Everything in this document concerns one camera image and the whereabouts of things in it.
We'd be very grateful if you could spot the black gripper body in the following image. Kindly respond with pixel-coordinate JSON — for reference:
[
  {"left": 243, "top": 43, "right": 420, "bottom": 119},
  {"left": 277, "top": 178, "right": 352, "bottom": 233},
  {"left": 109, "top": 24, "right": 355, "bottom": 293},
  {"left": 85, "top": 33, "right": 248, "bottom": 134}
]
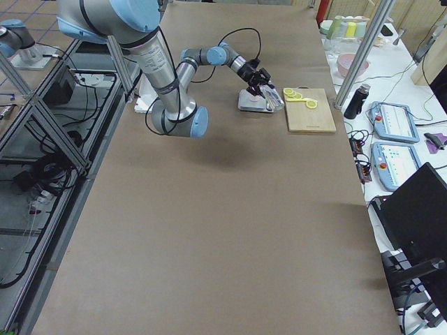
[{"left": 238, "top": 61, "right": 271, "bottom": 87}]

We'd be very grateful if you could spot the clear glass sauce bottle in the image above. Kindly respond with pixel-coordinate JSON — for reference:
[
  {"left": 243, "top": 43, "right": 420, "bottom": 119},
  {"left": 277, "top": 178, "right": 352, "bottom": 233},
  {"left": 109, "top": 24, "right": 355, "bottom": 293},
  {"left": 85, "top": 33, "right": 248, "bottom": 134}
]
[{"left": 261, "top": 85, "right": 284, "bottom": 112}]

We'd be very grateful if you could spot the pink plastic cup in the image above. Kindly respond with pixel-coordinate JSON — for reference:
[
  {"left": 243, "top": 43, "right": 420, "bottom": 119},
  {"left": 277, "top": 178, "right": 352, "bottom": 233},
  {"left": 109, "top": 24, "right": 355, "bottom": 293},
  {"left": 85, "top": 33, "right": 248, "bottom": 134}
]
[{"left": 248, "top": 94, "right": 261, "bottom": 102}]

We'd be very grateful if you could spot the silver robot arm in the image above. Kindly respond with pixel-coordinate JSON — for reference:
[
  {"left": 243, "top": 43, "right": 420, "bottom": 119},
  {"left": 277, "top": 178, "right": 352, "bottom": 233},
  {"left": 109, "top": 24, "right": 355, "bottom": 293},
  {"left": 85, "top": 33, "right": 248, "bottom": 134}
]
[
  {"left": 57, "top": 0, "right": 277, "bottom": 137},
  {"left": 1, "top": 19, "right": 36, "bottom": 58}
]

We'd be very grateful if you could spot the grey kitchen scale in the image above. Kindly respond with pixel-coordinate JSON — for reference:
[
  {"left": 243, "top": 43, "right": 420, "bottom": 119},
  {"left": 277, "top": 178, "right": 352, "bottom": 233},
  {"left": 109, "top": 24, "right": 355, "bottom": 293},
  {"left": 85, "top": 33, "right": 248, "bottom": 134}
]
[{"left": 237, "top": 89, "right": 274, "bottom": 113}]

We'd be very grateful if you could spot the green plastic cup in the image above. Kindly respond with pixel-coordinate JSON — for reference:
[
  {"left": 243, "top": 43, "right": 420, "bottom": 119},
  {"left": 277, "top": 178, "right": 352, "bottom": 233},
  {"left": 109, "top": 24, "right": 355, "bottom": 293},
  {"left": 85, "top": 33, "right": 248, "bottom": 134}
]
[{"left": 326, "top": 15, "right": 343, "bottom": 40}]

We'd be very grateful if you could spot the yellow plastic cup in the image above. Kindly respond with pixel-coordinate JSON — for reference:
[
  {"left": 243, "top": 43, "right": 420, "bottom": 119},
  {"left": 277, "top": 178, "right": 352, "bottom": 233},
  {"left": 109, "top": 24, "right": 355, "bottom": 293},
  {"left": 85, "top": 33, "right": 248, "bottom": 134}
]
[{"left": 344, "top": 22, "right": 356, "bottom": 38}]

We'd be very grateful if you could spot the yellow plastic knife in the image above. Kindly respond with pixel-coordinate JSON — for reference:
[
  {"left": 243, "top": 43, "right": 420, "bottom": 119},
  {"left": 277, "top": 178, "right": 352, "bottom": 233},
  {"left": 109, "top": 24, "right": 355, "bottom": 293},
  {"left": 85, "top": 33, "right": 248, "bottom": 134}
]
[{"left": 286, "top": 98, "right": 317, "bottom": 103}]

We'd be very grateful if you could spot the bamboo cutting board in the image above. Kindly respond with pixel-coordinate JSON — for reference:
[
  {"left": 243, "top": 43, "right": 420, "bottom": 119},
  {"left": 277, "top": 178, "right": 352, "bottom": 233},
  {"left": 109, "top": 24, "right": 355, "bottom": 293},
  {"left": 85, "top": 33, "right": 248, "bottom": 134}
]
[{"left": 283, "top": 88, "right": 336, "bottom": 133}]

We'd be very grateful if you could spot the pink bowl with ice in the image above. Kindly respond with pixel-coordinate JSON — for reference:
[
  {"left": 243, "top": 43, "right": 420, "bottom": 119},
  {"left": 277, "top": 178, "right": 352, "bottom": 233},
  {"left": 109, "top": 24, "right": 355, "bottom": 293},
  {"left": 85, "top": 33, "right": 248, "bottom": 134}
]
[{"left": 337, "top": 53, "right": 369, "bottom": 77}]

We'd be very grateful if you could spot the black water bottle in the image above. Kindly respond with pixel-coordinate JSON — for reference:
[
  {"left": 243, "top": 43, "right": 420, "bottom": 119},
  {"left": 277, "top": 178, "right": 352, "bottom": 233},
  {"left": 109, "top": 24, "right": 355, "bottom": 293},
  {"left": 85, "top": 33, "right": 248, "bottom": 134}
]
[{"left": 344, "top": 83, "right": 370, "bottom": 119}]

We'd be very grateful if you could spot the black usb hub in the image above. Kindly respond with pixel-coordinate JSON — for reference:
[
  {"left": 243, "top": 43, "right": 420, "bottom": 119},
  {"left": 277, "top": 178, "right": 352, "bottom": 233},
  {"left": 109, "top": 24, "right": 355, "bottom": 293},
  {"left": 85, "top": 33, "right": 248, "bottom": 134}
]
[{"left": 349, "top": 137, "right": 372, "bottom": 184}]

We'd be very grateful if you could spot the teach pendant far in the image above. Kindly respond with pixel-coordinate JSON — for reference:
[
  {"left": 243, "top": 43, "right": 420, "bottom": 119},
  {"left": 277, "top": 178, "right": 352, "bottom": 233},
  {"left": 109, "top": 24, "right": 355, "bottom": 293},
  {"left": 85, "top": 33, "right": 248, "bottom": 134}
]
[{"left": 367, "top": 101, "right": 420, "bottom": 144}]

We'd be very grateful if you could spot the teach pendant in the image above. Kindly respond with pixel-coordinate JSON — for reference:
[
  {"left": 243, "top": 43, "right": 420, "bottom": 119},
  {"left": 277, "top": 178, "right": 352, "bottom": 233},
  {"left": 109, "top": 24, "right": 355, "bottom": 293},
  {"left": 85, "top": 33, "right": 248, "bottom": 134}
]
[
  {"left": 367, "top": 101, "right": 420, "bottom": 144},
  {"left": 371, "top": 142, "right": 422, "bottom": 192}
]

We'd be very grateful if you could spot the teach pendant near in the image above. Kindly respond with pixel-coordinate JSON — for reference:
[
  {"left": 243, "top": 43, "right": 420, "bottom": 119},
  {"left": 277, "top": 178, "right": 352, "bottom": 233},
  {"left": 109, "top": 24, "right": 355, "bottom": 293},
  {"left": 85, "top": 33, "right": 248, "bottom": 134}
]
[{"left": 371, "top": 142, "right": 422, "bottom": 192}]

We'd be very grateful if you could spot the purple cloth with tool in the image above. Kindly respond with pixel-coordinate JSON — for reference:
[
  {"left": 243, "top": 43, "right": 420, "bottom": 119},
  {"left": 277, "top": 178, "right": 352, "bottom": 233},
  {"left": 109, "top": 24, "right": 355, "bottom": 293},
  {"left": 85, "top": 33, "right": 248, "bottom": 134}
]
[{"left": 424, "top": 133, "right": 446, "bottom": 154}]

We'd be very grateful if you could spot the black laptop monitor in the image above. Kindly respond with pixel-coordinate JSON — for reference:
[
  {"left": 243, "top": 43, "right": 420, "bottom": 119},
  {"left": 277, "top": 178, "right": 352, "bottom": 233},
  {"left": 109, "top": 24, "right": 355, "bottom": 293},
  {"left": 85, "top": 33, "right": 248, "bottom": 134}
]
[{"left": 373, "top": 163, "right": 446, "bottom": 318}]

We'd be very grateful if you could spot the lemon slice near handle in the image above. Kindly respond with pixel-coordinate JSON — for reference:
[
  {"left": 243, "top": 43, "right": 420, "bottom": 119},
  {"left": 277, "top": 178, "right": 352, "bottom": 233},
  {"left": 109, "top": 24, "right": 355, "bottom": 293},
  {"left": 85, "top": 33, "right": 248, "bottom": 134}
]
[{"left": 306, "top": 100, "right": 318, "bottom": 109}]

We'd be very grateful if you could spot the white camera mast base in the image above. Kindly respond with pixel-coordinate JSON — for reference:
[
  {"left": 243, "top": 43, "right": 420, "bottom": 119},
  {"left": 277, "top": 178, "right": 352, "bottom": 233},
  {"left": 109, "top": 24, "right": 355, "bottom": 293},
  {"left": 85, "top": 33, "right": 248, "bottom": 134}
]
[{"left": 134, "top": 75, "right": 158, "bottom": 113}]

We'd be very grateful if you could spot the aluminium frame post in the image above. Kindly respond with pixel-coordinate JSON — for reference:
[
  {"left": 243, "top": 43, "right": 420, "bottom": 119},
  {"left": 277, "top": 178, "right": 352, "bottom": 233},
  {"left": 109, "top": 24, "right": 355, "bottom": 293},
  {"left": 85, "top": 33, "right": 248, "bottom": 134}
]
[{"left": 334, "top": 0, "right": 396, "bottom": 110}]

